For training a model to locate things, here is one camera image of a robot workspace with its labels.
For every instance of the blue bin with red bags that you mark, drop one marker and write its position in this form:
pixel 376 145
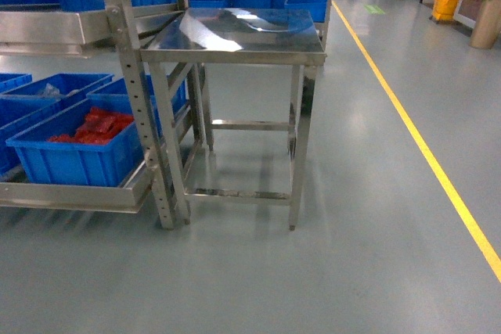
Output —
pixel 78 164

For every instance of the stainless steel shelf rack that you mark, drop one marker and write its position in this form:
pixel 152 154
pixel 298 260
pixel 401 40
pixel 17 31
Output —
pixel 119 25

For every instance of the blue bin with clear bag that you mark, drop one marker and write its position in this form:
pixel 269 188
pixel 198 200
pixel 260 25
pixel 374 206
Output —
pixel 68 88

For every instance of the stainless steel side table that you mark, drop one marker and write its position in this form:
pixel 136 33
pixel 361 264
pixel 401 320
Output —
pixel 282 37

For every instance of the red bubble wrap bags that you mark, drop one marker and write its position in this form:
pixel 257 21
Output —
pixel 99 128

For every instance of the clear plastic bag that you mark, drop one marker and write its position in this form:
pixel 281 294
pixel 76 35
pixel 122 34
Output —
pixel 51 91

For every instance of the yellow mop bucket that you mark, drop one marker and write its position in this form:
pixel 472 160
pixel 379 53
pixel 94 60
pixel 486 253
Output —
pixel 443 10

